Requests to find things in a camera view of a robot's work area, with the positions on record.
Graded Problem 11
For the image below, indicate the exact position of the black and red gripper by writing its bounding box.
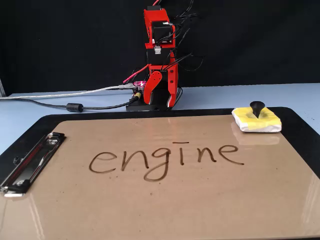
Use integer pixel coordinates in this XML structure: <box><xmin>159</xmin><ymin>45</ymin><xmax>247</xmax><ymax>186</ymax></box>
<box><xmin>143</xmin><ymin>47</ymin><xmax>180</xmax><ymax>109</ymax></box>

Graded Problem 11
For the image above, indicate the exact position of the black backdrop cloth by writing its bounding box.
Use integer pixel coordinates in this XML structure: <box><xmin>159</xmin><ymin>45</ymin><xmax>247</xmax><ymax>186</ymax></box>
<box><xmin>0</xmin><ymin>0</ymin><xmax>320</xmax><ymax>97</ymax></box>

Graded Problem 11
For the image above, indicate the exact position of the yellow white sponge with knob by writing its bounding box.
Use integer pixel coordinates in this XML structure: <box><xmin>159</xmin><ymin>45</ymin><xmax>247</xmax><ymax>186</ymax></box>
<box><xmin>231</xmin><ymin>100</ymin><xmax>283</xmax><ymax>134</ymax></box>

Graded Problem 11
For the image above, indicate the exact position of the brown clipboard whiteboard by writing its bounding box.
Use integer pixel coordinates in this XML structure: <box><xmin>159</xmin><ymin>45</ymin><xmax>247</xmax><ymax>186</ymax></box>
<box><xmin>0</xmin><ymin>106</ymin><xmax>320</xmax><ymax>240</ymax></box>

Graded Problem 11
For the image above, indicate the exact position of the pink wire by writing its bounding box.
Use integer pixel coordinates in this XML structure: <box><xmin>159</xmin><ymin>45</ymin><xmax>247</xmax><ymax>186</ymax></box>
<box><xmin>122</xmin><ymin>64</ymin><xmax>151</xmax><ymax>85</ymax></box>

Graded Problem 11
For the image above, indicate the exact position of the silver metal clipboard clip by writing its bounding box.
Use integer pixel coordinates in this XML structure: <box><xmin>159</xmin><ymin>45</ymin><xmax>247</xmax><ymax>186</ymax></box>
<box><xmin>0</xmin><ymin>131</ymin><xmax>67</xmax><ymax>198</ymax></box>

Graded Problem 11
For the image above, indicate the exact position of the brown glossy writing sheet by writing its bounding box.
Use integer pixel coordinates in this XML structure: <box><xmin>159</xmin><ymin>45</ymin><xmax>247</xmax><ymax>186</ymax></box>
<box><xmin>0</xmin><ymin>113</ymin><xmax>320</xmax><ymax>240</ymax></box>

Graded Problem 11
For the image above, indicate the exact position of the silver USB cable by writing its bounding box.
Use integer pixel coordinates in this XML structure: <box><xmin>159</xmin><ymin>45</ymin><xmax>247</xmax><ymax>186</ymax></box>
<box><xmin>0</xmin><ymin>84</ymin><xmax>136</xmax><ymax>101</ymax></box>

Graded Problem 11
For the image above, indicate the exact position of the controller board with pink light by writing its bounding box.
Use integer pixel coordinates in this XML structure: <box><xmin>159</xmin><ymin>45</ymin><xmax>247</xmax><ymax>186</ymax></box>
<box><xmin>131</xmin><ymin>80</ymin><xmax>147</xmax><ymax>92</ymax></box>

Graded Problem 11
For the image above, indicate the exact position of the black power cable with ferrite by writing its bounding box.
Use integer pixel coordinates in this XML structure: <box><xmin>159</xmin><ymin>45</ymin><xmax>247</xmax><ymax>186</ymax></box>
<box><xmin>0</xmin><ymin>91</ymin><xmax>143</xmax><ymax>113</ymax></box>

